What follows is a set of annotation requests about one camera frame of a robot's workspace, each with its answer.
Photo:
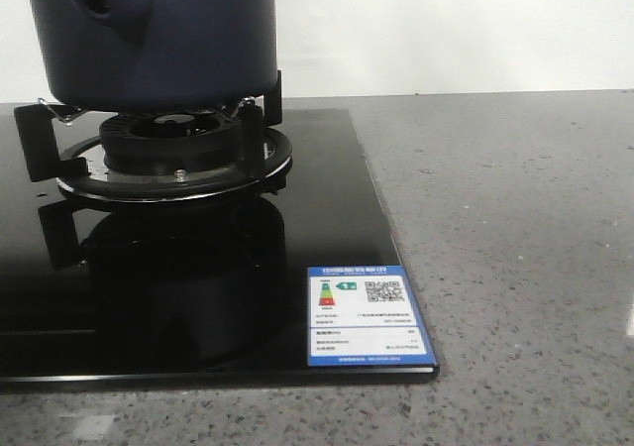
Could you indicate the black glass gas stove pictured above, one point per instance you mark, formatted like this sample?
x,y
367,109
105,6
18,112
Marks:
x,y
205,294

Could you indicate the dark blue pot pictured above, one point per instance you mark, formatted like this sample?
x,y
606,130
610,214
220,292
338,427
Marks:
x,y
139,55

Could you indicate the blue energy label sticker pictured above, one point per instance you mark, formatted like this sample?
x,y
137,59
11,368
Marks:
x,y
364,316

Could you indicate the right burner with pot support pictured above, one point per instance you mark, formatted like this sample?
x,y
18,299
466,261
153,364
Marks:
x,y
162,157

